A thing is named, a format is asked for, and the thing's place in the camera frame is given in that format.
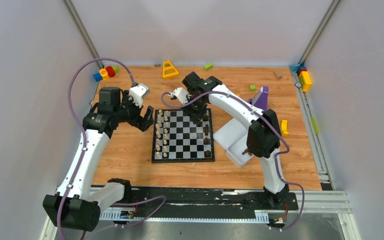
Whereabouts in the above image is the yellow curved block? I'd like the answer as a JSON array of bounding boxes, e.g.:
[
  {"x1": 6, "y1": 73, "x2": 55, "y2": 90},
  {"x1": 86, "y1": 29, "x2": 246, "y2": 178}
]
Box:
[{"x1": 280, "y1": 119, "x2": 289, "y2": 137}]

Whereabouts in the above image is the brown chess piece long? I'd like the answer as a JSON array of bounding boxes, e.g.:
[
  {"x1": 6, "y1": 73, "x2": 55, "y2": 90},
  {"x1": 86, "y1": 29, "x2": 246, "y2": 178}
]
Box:
[{"x1": 203, "y1": 124, "x2": 210, "y2": 136}]

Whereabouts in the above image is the white tin box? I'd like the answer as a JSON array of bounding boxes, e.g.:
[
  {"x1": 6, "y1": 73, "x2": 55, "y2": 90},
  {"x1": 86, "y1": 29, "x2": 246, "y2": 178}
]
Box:
[{"x1": 226, "y1": 137, "x2": 253, "y2": 168}]

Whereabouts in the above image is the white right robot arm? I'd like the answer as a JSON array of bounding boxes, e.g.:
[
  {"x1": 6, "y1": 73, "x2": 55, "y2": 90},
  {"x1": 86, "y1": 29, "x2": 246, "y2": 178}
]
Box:
[{"x1": 175, "y1": 71, "x2": 289, "y2": 209}]

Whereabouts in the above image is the green block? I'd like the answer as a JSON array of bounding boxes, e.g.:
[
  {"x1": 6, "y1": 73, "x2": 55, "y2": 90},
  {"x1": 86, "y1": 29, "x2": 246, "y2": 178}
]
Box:
[{"x1": 203, "y1": 62, "x2": 214, "y2": 71}]

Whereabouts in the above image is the blue cube block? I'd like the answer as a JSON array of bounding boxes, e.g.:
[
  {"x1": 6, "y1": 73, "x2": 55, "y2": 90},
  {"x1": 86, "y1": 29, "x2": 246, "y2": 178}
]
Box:
[{"x1": 93, "y1": 72, "x2": 103, "y2": 82}]

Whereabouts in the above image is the yellow cylinder block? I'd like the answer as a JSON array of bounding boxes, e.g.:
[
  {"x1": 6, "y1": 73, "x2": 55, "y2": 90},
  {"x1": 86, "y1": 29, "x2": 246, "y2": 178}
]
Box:
[{"x1": 99, "y1": 68, "x2": 110, "y2": 80}]

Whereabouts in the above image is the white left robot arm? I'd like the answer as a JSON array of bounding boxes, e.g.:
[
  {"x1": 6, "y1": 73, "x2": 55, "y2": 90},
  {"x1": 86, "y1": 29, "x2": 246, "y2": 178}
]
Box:
[{"x1": 42, "y1": 83, "x2": 154, "y2": 232}]

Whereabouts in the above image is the yellow lego brick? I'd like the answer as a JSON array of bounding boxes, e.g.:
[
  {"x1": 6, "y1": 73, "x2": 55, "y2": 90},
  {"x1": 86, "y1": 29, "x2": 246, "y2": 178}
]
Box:
[{"x1": 298, "y1": 70, "x2": 312, "y2": 92}]

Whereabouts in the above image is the small green cube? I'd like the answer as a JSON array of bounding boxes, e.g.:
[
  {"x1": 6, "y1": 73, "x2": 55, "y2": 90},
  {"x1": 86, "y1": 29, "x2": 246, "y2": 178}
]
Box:
[{"x1": 249, "y1": 85, "x2": 256, "y2": 92}]

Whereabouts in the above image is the black white chess board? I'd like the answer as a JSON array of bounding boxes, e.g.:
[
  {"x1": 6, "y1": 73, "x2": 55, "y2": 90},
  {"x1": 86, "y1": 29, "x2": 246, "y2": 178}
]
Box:
[{"x1": 151, "y1": 108, "x2": 215, "y2": 164}]

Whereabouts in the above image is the green lego brick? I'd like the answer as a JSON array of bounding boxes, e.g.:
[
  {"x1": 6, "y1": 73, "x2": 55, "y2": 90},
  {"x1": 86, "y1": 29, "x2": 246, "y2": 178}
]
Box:
[{"x1": 112, "y1": 66, "x2": 120, "y2": 74}]

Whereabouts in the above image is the purple toy stand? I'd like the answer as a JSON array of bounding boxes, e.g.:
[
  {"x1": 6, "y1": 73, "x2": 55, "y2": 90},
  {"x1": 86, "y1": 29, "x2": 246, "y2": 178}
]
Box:
[{"x1": 248, "y1": 86, "x2": 269, "y2": 111}]

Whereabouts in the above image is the wooden brown block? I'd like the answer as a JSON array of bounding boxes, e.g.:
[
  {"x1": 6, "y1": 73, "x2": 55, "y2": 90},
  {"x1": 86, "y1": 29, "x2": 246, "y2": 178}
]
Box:
[{"x1": 273, "y1": 71, "x2": 283, "y2": 80}]

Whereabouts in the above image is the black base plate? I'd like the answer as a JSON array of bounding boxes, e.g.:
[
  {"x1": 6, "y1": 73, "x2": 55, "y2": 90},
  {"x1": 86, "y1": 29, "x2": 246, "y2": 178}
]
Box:
[{"x1": 100, "y1": 186, "x2": 300, "y2": 213}]

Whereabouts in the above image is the red cylinder block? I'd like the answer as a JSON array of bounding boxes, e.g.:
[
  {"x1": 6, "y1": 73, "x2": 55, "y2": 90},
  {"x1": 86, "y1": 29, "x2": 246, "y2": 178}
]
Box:
[{"x1": 105, "y1": 66, "x2": 116, "y2": 78}]

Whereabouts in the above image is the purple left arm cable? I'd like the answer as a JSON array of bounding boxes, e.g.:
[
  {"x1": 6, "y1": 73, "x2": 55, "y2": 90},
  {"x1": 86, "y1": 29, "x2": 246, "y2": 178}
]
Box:
[{"x1": 56, "y1": 57, "x2": 167, "y2": 240}]

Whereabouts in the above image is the yellow triangle toy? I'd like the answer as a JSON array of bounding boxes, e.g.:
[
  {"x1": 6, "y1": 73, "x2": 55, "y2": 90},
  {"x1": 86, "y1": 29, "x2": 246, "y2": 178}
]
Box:
[{"x1": 162, "y1": 60, "x2": 180, "y2": 79}]

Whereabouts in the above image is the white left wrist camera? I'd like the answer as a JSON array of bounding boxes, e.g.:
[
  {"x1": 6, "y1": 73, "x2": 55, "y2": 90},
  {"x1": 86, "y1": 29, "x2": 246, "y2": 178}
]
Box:
[{"x1": 128, "y1": 83, "x2": 150, "y2": 108}]

